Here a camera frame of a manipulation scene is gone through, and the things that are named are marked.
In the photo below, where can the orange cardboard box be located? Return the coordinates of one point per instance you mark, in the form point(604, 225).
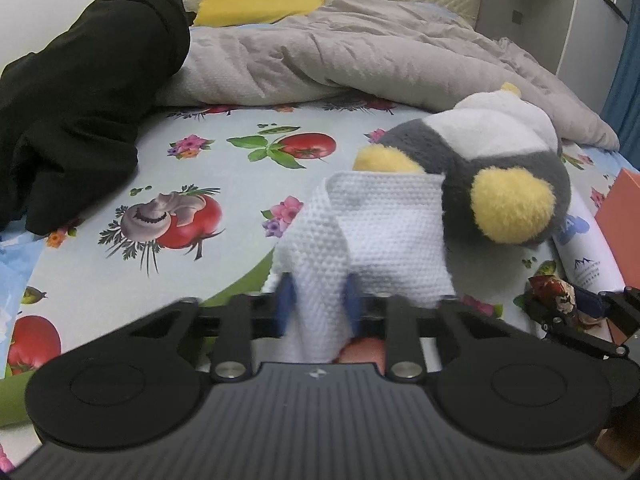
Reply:
point(622, 210)

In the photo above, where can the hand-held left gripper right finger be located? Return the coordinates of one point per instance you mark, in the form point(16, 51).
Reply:
point(351, 307)

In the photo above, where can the grey penguin plush toy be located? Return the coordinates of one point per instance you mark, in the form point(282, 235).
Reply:
point(480, 160)

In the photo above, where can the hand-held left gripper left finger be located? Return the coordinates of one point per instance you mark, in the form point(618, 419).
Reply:
point(286, 307)

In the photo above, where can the fruit print tablecloth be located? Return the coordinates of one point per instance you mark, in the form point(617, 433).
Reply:
point(240, 185)

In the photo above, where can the white textured towel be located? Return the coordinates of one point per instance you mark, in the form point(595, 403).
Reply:
point(380, 240)

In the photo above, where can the yellow pillow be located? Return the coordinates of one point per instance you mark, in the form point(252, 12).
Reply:
point(250, 5)

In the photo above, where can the black garment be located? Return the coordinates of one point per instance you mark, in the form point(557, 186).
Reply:
point(75, 110)

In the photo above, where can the blue bed sheet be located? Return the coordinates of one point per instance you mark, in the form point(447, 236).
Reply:
point(15, 270)

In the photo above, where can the green cucumber toy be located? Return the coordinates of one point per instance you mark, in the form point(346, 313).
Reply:
point(240, 285)

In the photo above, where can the grey wardrobe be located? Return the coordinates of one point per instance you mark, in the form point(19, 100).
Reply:
point(560, 15)

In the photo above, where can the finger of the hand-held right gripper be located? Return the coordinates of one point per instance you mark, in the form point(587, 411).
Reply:
point(592, 305)
point(575, 337)

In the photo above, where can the grey quilt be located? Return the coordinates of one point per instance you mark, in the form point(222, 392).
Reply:
point(350, 55)

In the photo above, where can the white spray can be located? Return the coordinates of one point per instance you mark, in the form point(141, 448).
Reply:
point(585, 245)

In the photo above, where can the blue curtain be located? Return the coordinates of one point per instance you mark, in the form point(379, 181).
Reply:
point(625, 90)

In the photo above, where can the wardrobe wall switch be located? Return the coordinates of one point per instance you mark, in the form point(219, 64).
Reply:
point(517, 16)

